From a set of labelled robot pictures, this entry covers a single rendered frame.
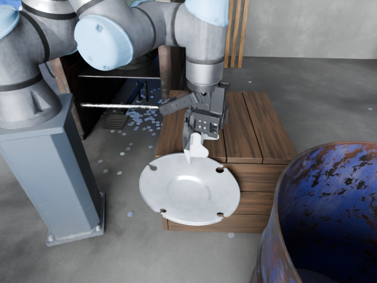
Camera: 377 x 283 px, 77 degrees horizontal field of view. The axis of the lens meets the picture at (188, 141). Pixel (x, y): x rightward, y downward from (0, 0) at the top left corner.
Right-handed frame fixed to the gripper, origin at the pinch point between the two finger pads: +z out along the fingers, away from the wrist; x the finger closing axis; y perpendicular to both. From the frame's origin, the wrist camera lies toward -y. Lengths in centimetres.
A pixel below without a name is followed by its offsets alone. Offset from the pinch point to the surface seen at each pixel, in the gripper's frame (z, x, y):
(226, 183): 8.1, 0.5, 9.7
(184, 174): 6.4, -2.7, -1.2
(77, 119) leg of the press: 25, 25, -75
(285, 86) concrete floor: 35, 141, 15
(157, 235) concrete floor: 36.4, -6.6, -9.8
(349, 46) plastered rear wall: 23, 232, 60
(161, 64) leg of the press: -5, 41, -33
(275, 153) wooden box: 1.2, 10.1, 19.5
